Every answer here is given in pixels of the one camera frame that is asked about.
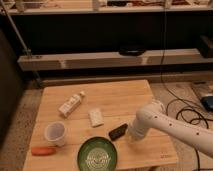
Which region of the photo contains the black eraser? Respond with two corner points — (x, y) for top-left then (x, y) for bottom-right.
(108, 124), (128, 141)

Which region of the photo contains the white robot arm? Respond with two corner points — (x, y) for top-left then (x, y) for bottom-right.
(128, 100), (213, 158)

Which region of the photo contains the white plastic bottle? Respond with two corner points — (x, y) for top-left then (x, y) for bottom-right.
(58, 91), (85, 118)

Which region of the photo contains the black object on shelf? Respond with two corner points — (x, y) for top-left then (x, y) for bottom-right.
(119, 46), (146, 56)

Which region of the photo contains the wooden table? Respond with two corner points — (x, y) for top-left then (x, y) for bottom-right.
(23, 80), (178, 171)

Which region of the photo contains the grey metal shelf rack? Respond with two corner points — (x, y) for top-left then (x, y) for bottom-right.
(0, 0), (213, 82)

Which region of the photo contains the green patterned plate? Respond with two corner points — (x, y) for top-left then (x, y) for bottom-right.
(77, 137), (118, 171)

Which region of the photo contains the clear plastic cup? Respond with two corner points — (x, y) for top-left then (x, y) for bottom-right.
(44, 122), (66, 147)

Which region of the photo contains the orange carrot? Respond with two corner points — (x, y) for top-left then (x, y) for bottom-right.
(31, 147), (56, 156)

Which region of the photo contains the blue box on floor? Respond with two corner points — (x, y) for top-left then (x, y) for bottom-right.
(201, 95), (213, 112)

